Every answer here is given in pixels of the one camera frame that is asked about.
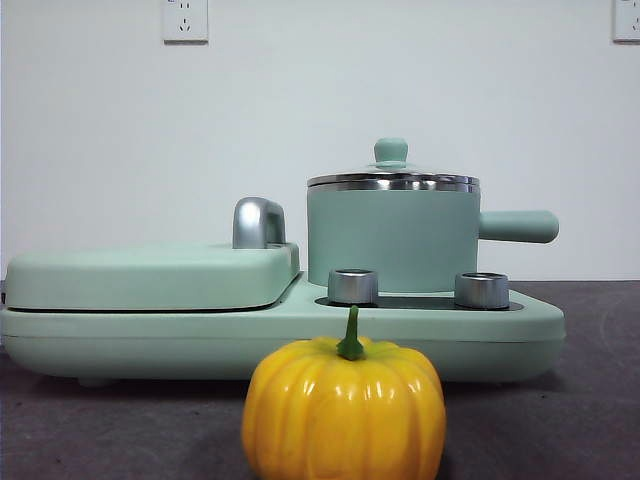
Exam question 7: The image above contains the glass lid with green knob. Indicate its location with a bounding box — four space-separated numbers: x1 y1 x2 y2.
305 137 482 194

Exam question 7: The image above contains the yellow pumpkin with green stem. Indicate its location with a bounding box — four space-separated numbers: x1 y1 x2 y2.
241 304 448 480

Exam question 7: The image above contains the silver control dial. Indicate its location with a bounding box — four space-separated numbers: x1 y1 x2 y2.
327 268 381 306
453 272 511 309

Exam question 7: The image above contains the mint green hinged griddle cover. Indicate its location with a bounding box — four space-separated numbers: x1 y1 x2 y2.
3 197 302 312

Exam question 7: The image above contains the mint green breakfast machine base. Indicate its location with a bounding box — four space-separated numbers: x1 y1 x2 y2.
0 279 567 389

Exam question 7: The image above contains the mint green pot with handle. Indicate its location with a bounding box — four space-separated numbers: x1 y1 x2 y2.
305 182 560 297

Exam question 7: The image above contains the white wall socket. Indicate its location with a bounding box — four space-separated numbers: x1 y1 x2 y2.
162 0 210 46
612 0 640 45

